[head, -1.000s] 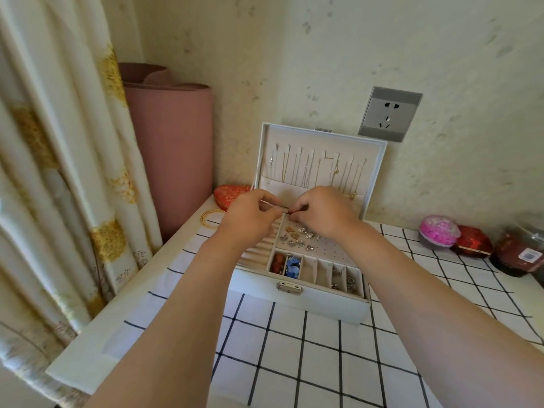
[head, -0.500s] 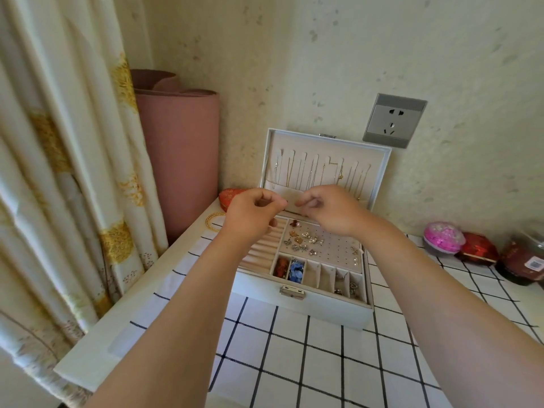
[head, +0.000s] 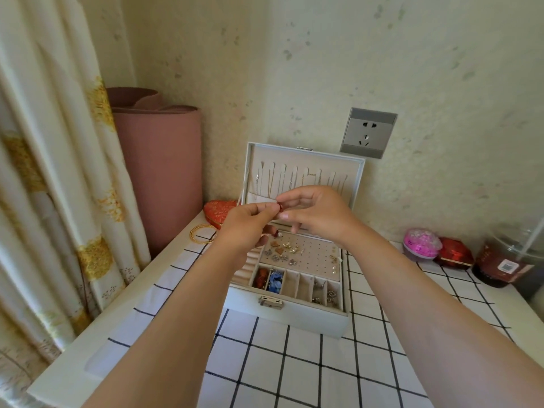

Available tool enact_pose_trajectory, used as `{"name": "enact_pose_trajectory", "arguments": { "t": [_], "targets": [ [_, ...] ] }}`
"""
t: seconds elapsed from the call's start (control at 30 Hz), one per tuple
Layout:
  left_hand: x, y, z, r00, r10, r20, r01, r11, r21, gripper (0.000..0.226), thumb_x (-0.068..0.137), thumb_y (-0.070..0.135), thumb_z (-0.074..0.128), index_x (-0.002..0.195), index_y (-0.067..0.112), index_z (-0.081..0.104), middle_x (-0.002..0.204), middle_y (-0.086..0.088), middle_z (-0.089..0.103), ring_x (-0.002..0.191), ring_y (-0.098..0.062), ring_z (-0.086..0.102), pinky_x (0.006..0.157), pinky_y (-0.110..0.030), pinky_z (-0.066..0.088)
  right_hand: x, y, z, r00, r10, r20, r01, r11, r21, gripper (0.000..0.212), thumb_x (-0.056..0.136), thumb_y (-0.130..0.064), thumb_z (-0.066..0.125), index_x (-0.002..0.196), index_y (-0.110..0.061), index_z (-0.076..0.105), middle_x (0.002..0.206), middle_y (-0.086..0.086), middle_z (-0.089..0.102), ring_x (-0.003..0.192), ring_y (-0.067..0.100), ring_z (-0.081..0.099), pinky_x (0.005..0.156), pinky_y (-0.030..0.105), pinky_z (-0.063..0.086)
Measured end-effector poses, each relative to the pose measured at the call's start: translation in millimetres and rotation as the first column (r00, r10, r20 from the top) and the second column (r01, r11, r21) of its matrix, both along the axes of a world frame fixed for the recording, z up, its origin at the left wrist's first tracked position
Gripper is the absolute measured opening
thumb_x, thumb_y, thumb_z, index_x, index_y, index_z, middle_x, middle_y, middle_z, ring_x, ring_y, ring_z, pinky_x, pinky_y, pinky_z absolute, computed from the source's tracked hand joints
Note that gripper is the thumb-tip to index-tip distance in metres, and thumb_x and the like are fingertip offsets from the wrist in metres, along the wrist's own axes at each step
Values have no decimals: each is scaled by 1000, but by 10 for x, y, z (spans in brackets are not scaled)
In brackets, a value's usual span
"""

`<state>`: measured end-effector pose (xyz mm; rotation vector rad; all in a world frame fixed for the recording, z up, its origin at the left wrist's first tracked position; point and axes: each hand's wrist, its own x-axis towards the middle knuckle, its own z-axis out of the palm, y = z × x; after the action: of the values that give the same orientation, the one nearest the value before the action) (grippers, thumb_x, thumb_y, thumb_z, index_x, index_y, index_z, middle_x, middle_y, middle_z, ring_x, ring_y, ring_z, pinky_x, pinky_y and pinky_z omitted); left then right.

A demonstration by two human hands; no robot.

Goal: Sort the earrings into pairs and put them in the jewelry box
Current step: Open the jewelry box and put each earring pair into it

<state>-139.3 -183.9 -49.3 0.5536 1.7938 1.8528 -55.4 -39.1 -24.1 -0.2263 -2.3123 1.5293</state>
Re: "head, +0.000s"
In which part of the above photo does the row of thin chain necklaces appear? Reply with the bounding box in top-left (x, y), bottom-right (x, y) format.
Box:
top-left (254, 161), bottom-right (349, 198)

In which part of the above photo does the pink round trinket box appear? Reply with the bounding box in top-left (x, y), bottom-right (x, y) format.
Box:
top-left (402, 228), bottom-right (443, 262)

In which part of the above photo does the person's left forearm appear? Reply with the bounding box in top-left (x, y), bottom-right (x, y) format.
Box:
top-left (83, 250), bottom-right (247, 408)

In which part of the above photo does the pile of mixed earrings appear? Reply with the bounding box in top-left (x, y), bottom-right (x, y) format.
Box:
top-left (312, 280), bottom-right (339, 307)

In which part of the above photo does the person's left hand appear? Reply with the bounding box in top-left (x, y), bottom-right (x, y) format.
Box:
top-left (214, 202), bottom-right (283, 268)

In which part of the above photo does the white black-grid table cloth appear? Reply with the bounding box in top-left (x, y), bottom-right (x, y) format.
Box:
top-left (84, 237), bottom-right (515, 408)

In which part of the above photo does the clear plastic drink cup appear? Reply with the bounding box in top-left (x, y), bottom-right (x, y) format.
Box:
top-left (471, 224), bottom-right (544, 288)

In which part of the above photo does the pink rolled mat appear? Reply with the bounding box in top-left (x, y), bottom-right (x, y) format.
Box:
top-left (106, 87), bottom-right (203, 258)

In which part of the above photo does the grey wall socket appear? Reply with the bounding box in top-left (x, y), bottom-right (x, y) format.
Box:
top-left (339, 107), bottom-right (398, 160)

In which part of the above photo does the person's right forearm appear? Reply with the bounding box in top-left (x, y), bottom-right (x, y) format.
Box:
top-left (339, 229), bottom-right (544, 408)

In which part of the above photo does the white wooden jewelry box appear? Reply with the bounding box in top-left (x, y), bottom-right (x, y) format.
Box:
top-left (223, 142), bottom-right (366, 339)

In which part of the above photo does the red faceted gift box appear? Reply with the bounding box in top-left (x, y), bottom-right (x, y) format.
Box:
top-left (433, 237), bottom-right (475, 268)

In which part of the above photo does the red heart-shaped box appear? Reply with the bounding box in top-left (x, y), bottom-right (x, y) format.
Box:
top-left (203, 200), bottom-right (239, 230)

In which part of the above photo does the thin gold bangle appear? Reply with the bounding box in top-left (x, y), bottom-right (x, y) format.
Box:
top-left (189, 224), bottom-right (218, 245)

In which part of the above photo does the white drinking straw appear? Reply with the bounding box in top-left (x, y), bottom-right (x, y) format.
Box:
top-left (525, 216), bottom-right (544, 253)

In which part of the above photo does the person's right hand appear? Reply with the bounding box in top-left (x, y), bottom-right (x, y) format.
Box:
top-left (276, 185), bottom-right (362, 251)

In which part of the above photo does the cream gold floral curtain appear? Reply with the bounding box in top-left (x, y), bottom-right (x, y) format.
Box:
top-left (0, 0), bottom-right (152, 408)

